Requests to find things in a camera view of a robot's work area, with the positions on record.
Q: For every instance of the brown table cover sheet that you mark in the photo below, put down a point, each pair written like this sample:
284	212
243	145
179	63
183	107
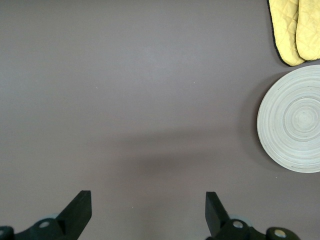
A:
125	75

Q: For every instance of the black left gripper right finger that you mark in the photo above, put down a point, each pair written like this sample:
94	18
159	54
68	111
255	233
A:
225	227

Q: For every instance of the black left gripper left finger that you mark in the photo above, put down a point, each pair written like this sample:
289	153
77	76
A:
62	225

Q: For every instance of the round wooden plate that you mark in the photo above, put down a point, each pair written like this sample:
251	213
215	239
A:
295	120

